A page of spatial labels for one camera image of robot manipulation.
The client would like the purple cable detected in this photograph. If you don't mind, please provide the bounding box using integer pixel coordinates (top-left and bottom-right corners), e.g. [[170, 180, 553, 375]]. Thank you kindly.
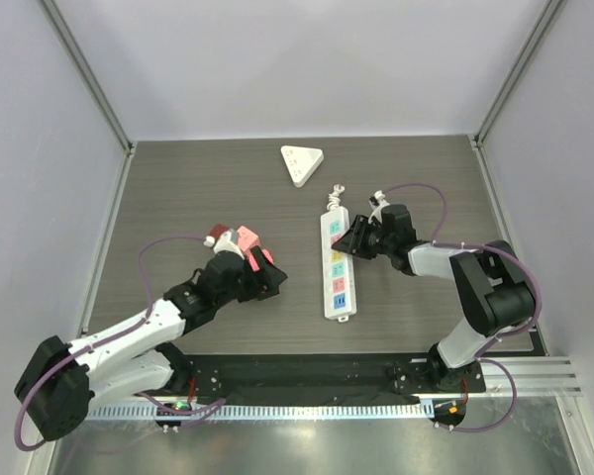
[[380, 183, 544, 432], [14, 235, 229, 451]]

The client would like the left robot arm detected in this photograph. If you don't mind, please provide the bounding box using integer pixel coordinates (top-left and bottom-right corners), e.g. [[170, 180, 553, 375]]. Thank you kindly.
[[14, 246, 287, 451]]

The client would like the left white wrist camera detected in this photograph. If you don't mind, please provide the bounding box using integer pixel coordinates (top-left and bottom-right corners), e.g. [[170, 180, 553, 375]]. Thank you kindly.
[[203, 229, 245, 258]]

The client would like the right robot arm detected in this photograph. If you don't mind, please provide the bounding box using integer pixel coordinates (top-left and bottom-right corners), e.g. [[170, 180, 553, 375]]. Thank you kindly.
[[332, 205, 541, 392]]

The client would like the brown orange plug cube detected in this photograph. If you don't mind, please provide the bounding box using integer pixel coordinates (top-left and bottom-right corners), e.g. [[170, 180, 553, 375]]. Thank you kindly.
[[208, 224, 230, 240]]

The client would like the pink plug cube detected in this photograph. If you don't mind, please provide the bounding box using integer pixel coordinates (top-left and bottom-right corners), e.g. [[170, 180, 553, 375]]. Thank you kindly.
[[237, 226, 260, 253]]

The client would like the left aluminium corner post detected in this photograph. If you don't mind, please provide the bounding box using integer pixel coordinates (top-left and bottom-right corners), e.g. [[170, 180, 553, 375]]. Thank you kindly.
[[38, 0, 134, 155]]

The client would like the white slotted cable duct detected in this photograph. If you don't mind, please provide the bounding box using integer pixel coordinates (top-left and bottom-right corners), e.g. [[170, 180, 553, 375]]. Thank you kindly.
[[86, 400, 435, 424]]

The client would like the white triangular socket adapter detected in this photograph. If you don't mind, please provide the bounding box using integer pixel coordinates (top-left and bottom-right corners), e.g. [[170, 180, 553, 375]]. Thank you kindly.
[[280, 145, 324, 188]]

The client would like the aluminium front rail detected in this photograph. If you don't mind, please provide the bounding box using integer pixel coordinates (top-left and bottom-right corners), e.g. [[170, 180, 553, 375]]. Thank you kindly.
[[481, 356, 582, 398]]

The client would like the red plug cube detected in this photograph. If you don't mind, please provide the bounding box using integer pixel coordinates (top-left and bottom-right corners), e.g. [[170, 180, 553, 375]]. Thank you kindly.
[[247, 248, 274, 272]]

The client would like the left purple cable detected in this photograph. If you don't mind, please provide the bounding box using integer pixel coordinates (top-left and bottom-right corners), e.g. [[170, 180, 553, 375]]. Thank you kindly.
[[14, 235, 229, 451]]

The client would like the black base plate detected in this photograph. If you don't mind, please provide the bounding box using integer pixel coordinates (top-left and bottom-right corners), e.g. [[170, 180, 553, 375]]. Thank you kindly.
[[187, 352, 486, 407]]

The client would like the right aluminium corner post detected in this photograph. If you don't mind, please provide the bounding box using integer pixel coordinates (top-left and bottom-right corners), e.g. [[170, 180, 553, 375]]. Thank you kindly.
[[469, 0, 566, 150]]

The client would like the aluminium corner post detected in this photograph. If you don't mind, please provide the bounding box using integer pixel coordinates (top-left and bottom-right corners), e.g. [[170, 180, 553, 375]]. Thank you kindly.
[[38, 0, 134, 155], [469, 0, 566, 150]]

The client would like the white power strip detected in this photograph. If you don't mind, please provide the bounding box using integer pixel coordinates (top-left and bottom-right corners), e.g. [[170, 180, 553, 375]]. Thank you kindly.
[[320, 206, 357, 323]]

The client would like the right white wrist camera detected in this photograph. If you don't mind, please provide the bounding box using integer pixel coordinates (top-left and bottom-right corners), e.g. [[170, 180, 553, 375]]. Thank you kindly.
[[368, 190, 390, 224]]

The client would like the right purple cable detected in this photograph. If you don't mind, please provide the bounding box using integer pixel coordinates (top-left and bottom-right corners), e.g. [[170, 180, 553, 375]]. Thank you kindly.
[[380, 183, 544, 432]]

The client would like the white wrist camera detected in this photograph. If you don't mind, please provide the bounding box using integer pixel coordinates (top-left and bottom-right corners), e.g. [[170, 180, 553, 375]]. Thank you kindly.
[[368, 190, 390, 224], [203, 229, 245, 258]]

